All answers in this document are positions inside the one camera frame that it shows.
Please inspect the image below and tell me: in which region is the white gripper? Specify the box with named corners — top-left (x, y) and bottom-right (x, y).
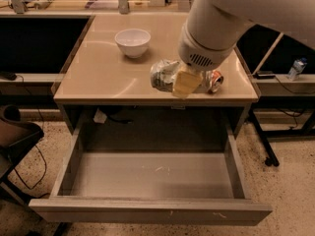
top-left (172, 23), bottom-right (234, 98)

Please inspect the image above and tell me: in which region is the crushed silver green 7up can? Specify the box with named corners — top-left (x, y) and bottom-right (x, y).
top-left (150, 59), bottom-right (180, 92)

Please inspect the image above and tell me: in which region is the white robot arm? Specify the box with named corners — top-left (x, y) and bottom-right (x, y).
top-left (172, 0), bottom-right (315, 98)

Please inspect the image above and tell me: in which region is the crushed orange soda can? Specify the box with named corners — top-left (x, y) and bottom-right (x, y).
top-left (197, 70), bottom-right (223, 93)

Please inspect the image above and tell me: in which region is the beige cabinet with drawer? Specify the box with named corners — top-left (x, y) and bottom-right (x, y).
top-left (54, 12), bottom-right (258, 130)

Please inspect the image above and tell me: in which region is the open grey top drawer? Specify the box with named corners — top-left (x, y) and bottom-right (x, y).
top-left (30, 111), bottom-right (272, 225)

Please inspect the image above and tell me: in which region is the white bowl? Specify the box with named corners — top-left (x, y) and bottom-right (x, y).
top-left (114, 29), bottom-right (151, 58)

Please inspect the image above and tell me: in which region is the black small device on shelf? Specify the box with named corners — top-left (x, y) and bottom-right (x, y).
top-left (255, 71), bottom-right (276, 80)

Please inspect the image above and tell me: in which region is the black table leg stand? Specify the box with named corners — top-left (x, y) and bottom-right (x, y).
top-left (249, 109), bottom-right (280, 167)

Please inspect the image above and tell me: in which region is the small water bottle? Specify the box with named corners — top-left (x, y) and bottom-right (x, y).
top-left (287, 58), bottom-right (307, 81)

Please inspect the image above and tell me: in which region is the black chair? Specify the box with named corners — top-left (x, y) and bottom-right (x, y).
top-left (0, 105), bottom-right (44, 207)

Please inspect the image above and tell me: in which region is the white stick handle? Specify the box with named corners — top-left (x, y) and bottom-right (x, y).
top-left (252, 32), bottom-right (284, 76)

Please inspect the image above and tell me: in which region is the black floor cable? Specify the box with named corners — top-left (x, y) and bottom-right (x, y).
top-left (13, 74), bottom-right (48, 199)

